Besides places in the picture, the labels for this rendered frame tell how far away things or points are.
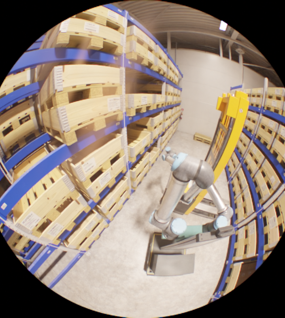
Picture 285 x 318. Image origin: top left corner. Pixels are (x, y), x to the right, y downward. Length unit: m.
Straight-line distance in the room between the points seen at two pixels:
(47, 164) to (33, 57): 0.88
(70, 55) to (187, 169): 1.22
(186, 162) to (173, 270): 1.49
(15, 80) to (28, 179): 1.68
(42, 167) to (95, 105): 0.74
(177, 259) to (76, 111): 2.06
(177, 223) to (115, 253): 1.81
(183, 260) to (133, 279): 1.21
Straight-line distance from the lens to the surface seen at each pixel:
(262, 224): 2.62
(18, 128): 2.11
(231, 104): 1.36
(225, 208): 1.25
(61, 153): 1.00
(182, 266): 1.71
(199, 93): 7.17
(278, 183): 2.57
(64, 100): 0.89
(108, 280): 2.63
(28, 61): 1.02
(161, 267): 1.63
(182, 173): 0.52
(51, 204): 1.12
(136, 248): 2.42
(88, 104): 1.00
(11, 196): 1.09
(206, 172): 0.51
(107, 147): 1.24
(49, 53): 1.05
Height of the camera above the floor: 2.42
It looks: 37 degrees down
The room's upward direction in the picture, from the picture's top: 1 degrees clockwise
